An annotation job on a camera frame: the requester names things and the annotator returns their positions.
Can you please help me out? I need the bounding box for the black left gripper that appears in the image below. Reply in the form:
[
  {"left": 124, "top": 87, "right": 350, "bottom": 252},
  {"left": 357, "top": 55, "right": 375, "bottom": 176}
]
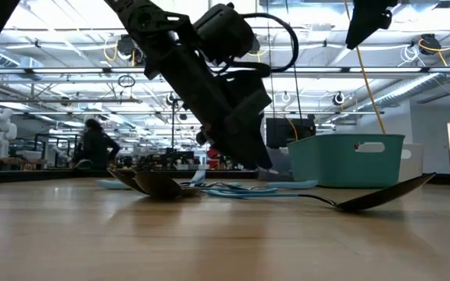
[{"left": 142, "top": 26, "right": 274, "bottom": 170}]

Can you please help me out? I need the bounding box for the light blue handled spoon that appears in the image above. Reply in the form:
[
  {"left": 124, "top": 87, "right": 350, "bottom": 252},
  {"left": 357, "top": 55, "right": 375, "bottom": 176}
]
[
  {"left": 265, "top": 180, "right": 320, "bottom": 191},
  {"left": 95, "top": 179, "right": 133, "bottom": 191}
]

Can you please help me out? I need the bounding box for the black equipment box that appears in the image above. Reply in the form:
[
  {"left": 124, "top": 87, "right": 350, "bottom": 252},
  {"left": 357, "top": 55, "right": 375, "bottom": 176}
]
[{"left": 265, "top": 117, "right": 317, "bottom": 150}]

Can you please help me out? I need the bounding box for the grey translucent plastic bin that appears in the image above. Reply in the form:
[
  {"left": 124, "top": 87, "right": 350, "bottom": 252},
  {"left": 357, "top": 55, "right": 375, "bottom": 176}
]
[{"left": 258, "top": 146, "right": 295, "bottom": 182}]

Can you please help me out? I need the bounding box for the teal plastic bin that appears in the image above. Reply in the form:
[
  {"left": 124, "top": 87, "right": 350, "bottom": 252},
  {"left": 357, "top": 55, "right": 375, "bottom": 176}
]
[{"left": 286, "top": 133, "right": 406, "bottom": 190}]

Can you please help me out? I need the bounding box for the person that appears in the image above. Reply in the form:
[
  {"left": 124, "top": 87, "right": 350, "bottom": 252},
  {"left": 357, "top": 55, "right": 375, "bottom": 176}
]
[{"left": 73, "top": 118, "right": 122, "bottom": 171}]

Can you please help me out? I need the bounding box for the white plastic bin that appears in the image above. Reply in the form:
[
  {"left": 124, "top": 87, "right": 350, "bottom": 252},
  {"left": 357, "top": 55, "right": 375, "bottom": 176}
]
[{"left": 398, "top": 143, "right": 425, "bottom": 183}]

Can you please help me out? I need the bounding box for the black ceiling cable reel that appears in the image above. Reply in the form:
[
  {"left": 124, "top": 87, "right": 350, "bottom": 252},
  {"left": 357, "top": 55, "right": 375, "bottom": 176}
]
[
  {"left": 418, "top": 33, "right": 444, "bottom": 56},
  {"left": 331, "top": 91, "right": 347, "bottom": 107},
  {"left": 115, "top": 34, "right": 139, "bottom": 60}
]

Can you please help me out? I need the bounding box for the yellow hanging cable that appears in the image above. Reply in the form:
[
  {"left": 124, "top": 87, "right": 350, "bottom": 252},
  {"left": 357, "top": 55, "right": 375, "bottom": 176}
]
[{"left": 343, "top": 0, "right": 388, "bottom": 136}]

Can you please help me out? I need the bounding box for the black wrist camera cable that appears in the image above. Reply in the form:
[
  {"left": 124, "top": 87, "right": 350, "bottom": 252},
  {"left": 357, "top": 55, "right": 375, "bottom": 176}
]
[{"left": 224, "top": 11, "right": 300, "bottom": 79}]

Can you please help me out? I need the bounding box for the silver ventilation duct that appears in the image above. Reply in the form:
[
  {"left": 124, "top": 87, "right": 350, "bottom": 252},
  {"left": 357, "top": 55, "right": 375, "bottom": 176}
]
[{"left": 355, "top": 54, "right": 450, "bottom": 115}]

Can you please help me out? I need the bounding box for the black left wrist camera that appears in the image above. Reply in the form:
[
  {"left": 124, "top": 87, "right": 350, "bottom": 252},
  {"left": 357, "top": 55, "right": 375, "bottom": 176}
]
[{"left": 192, "top": 2, "right": 258, "bottom": 66}]

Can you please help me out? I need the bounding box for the black aluminium table frame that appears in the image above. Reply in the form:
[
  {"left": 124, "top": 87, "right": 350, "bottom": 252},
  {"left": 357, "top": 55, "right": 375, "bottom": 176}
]
[{"left": 0, "top": 168, "right": 450, "bottom": 187}]

